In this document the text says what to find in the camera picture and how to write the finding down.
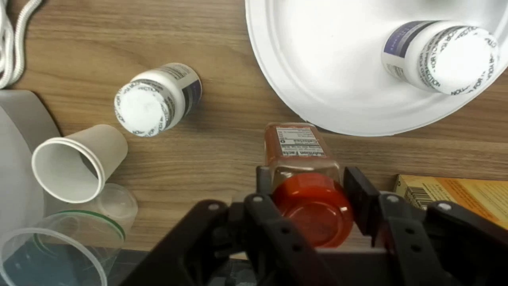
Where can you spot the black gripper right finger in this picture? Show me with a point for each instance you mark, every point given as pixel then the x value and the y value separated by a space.
pixel 390 225

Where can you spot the red cap spice bottle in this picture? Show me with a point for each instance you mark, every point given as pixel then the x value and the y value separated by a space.
pixel 304 182

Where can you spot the white appliance machine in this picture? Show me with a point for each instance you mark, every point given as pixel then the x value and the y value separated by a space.
pixel 24 125

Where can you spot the clear plastic cup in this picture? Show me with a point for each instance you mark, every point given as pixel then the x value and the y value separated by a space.
pixel 76 245

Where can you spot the white pill bottle purple label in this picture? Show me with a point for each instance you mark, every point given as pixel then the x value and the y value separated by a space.
pixel 441 56

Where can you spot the white paper plate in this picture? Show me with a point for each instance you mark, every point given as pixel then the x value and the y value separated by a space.
pixel 322 59

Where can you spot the white paper cup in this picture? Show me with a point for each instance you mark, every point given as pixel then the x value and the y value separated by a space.
pixel 74 169

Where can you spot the yellow open cardboard box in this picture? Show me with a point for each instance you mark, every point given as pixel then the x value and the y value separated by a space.
pixel 484 198

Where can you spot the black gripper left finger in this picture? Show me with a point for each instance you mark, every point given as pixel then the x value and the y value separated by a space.
pixel 276 250

